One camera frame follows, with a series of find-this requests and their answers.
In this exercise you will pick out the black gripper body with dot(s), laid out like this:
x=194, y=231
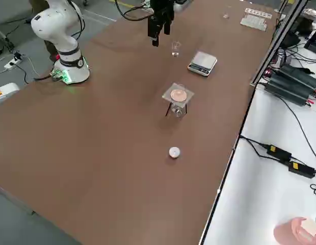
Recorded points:
x=161, y=7

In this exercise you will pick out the small glass beaker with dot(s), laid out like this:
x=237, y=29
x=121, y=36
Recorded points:
x=175, y=49

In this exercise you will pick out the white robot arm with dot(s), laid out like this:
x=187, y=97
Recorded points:
x=58, y=33

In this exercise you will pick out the silver digital balance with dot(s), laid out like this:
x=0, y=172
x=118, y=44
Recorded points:
x=204, y=60

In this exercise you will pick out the large glass beaker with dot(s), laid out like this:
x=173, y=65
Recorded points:
x=225, y=16

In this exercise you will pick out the clear glass beaker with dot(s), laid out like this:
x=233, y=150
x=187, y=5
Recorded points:
x=178, y=93

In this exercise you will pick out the black tripod stand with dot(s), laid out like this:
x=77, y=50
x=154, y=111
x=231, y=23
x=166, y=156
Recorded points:
x=168, y=110

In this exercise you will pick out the glass alcohol lamp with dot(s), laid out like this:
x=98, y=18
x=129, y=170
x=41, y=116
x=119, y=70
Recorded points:
x=177, y=111

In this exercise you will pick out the white test tube rack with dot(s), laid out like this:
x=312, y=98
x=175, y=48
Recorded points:
x=253, y=21

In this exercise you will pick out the small device with red light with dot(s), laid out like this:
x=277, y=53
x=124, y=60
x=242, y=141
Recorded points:
x=268, y=73

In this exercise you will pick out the white round cap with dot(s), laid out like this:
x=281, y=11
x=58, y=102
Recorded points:
x=174, y=152

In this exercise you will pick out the black finned power supply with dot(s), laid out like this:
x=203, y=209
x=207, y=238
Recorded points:
x=300, y=75
x=288, y=92

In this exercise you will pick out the white power strip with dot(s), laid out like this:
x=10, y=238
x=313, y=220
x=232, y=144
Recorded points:
x=13, y=63

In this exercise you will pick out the black monitor stand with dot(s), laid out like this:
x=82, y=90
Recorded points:
x=313, y=43

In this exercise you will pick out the white cabinet with yellow label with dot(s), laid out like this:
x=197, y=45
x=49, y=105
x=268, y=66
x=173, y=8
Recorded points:
x=5, y=93

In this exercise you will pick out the black power adapter yellow label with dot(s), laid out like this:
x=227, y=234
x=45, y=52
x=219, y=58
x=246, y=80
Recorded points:
x=279, y=152
x=300, y=169

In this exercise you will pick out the pink round container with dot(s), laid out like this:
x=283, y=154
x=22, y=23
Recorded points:
x=290, y=232

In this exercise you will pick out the aluminium frame post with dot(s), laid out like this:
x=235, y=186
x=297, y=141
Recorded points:
x=274, y=46

